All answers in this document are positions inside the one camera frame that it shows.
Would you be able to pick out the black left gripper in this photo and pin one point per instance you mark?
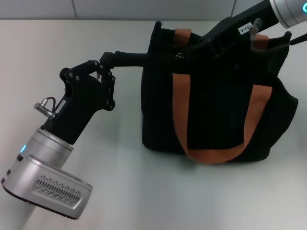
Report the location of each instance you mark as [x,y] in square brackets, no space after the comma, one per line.
[81,107]

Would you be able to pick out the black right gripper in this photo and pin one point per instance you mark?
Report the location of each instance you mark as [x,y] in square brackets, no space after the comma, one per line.
[235,26]

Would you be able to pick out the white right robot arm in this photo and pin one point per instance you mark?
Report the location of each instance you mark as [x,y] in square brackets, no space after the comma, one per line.
[287,12]

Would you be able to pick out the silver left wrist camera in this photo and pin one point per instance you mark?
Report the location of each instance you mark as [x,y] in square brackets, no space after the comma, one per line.
[45,184]

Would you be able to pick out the silver zipper pull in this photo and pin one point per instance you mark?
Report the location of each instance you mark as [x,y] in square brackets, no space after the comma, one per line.
[179,55]

